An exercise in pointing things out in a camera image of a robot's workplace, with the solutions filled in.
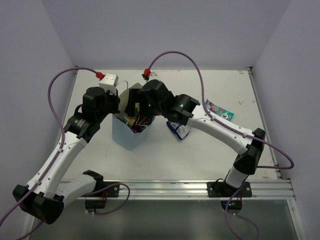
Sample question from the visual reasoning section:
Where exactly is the yellow green Fox's candy bag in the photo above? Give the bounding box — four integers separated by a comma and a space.
122, 102, 140, 127

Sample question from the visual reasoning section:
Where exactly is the red snack mix bag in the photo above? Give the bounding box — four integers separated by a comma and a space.
130, 116, 153, 133

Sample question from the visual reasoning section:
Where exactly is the light blue paper bag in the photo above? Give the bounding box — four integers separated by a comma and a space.
112, 83, 155, 151

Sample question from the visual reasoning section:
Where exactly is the blue white snack bag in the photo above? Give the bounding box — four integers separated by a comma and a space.
166, 121, 192, 141

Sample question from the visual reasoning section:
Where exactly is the green mint candy bag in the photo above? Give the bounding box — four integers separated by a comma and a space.
205, 99, 234, 121

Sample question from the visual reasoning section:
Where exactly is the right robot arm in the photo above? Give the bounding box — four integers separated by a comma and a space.
124, 79, 266, 197

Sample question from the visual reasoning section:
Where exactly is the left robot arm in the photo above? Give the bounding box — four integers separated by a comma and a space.
12, 87, 120, 225

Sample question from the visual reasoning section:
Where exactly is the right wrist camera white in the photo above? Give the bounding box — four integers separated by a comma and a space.
142, 68, 160, 83

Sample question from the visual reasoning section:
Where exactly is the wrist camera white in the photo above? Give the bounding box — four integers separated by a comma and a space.
98, 73, 119, 95
142, 68, 160, 83

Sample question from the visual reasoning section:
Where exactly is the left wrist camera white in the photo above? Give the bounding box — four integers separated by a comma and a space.
98, 73, 119, 95

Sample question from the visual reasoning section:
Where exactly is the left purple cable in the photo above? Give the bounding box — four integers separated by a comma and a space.
0, 67, 131, 240

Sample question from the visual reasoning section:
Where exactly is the purple cable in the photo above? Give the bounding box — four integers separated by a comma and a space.
147, 50, 295, 240
0, 67, 131, 240

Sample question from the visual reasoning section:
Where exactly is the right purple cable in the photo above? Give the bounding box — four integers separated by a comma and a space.
147, 50, 295, 240

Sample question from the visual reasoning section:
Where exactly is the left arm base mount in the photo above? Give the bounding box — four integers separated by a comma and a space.
82, 169, 120, 213

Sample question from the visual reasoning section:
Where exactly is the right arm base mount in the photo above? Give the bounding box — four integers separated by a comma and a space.
206, 178, 253, 214

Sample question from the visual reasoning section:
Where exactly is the aluminium front rail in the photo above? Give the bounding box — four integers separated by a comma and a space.
59, 180, 293, 200

